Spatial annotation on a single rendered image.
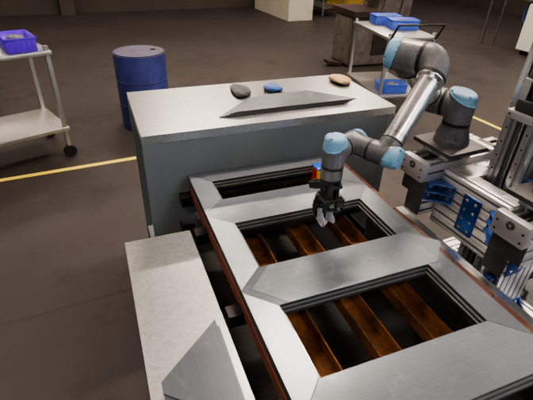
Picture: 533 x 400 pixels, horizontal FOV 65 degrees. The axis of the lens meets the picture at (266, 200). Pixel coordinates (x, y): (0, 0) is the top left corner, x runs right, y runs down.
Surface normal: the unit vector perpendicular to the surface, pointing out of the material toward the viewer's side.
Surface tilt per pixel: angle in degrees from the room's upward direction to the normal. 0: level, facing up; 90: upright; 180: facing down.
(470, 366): 0
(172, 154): 90
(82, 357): 0
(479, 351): 0
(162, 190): 90
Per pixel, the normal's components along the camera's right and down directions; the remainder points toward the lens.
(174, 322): 0.03, -0.84
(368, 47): 0.33, 0.52
